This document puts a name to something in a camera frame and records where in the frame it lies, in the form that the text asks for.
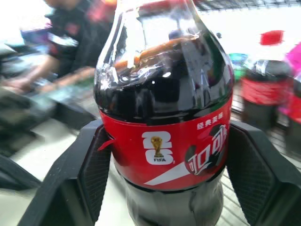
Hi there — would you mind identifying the pink plastic basket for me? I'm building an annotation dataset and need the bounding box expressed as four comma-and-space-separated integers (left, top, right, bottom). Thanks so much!
277, 41, 301, 116

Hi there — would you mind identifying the green plastic basket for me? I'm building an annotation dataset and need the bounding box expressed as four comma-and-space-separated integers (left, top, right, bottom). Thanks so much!
229, 52, 249, 82

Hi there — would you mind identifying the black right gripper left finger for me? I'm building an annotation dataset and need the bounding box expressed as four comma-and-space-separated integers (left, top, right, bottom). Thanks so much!
17, 119, 113, 226

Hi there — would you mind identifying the person in black shirt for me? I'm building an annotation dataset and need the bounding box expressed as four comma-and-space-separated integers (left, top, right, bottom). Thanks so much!
2, 0, 118, 95

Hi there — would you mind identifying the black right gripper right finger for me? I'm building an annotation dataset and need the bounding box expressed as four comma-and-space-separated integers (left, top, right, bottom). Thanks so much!
226, 120, 301, 226

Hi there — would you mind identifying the cola bottle with red label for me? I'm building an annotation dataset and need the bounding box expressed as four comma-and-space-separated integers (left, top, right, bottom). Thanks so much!
240, 59, 294, 132
93, 0, 235, 226
285, 72, 301, 156

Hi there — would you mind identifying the red bottle cap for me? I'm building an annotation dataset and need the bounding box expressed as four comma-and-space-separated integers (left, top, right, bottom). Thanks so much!
259, 30, 285, 46

